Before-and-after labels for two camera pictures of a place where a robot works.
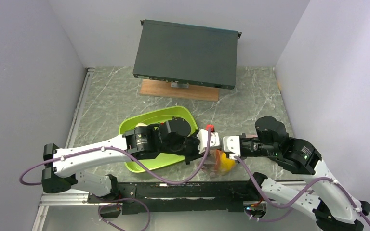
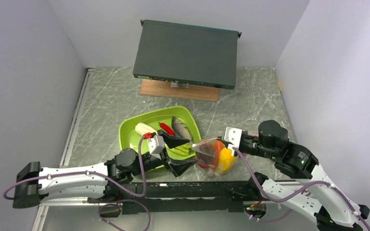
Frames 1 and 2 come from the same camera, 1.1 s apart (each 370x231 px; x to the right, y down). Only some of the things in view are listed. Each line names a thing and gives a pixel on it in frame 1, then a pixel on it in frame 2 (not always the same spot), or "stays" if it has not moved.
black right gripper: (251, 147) stays
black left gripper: (196, 155) → (177, 166)
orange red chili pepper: (218, 160) stays
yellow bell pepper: (226, 164) stays
